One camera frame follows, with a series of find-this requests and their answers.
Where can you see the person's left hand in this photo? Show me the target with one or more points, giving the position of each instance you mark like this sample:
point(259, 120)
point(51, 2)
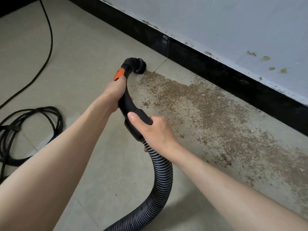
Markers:
point(114, 92)

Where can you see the person's right hand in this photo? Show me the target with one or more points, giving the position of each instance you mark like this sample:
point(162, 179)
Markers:
point(156, 134)

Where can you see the brown sawdust dirt patch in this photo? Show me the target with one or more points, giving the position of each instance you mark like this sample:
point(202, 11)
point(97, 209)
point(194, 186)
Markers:
point(216, 117)

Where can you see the person's right forearm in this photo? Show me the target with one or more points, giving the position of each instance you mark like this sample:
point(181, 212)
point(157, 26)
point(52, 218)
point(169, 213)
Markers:
point(240, 194)

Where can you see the person's left forearm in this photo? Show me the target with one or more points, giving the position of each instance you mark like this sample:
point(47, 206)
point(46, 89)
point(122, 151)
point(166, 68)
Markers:
point(48, 175)

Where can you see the tiled floor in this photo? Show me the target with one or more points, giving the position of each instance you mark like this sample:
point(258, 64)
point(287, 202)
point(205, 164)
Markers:
point(72, 60)

